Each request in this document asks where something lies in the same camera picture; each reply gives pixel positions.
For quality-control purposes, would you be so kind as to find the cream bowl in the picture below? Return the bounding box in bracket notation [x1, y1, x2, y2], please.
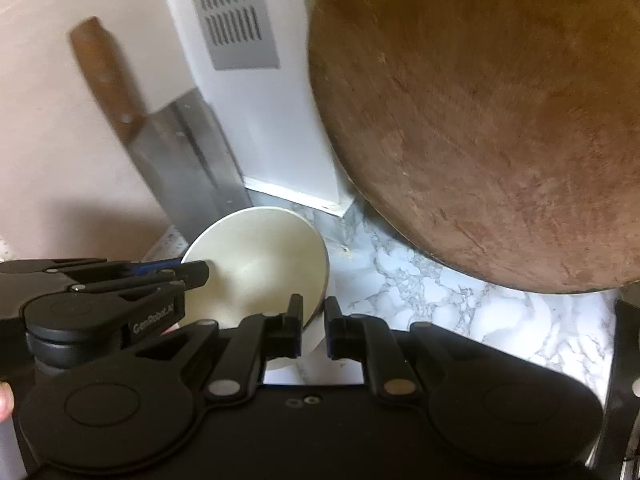
[179, 206, 330, 356]

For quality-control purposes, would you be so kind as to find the person's left hand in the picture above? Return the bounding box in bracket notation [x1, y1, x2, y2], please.
[0, 382, 15, 422]

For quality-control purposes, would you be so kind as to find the round wooden cutting board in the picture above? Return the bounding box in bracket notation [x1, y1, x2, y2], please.
[308, 0, 639, 292]

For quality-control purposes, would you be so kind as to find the grey vent grille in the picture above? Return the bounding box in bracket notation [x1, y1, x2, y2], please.
[193, 0, 280, 70]

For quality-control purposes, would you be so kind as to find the cleaver with wooden handle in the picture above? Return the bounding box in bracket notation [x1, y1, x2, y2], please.
[68, 16, 252, 243]

